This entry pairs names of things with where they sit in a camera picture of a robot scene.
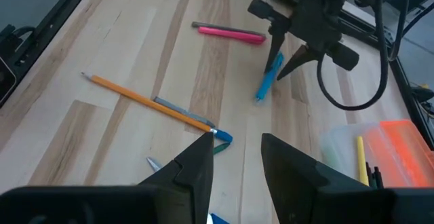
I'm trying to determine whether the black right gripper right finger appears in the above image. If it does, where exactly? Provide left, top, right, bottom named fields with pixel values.
left=260, top=133, right=434, bottom=224

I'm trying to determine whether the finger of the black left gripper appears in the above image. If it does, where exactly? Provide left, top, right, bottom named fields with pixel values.
left=276, top=45, right=321, bottom=81
left=264, top=25, right=288, bottom=74

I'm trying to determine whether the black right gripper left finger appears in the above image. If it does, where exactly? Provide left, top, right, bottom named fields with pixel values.
left=0, top=132, right=216, bottom=224

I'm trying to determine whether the dark green crayon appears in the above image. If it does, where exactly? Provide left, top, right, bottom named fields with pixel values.
left=212, top=142, right=232, bottom=155

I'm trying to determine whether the blue highlighter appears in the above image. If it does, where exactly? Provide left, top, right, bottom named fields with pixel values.
left=254, top=51, right=285, bottom=102

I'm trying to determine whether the pink highlighter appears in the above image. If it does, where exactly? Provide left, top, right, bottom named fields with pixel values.
left=198, top=26, right=267, bottom=45

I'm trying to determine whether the gray crayon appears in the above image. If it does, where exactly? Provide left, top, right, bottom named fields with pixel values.
left=153, top=96, right=216, bottom=128

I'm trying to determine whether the yellow highlighter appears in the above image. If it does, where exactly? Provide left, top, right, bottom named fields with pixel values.
left=355, top=135, right=370, bottom=187

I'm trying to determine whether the dark red pencil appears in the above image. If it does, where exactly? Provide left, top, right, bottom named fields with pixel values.
left=365, top=162, right=374, bottom=188

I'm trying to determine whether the orange pencil with blue cap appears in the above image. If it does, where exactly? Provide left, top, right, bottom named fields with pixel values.
left=80, top=71, right=234, bottom=143

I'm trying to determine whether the black pencil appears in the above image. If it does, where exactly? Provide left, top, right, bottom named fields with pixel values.
left=374, top=166, right=385, bottom=189

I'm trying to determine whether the clear box with orange lid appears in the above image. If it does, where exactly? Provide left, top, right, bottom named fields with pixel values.
left=320, top=119, right=434, bottom=189

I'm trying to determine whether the thick black cable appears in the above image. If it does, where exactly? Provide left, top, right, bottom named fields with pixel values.
left=317, top=0, right=408, bottom=111

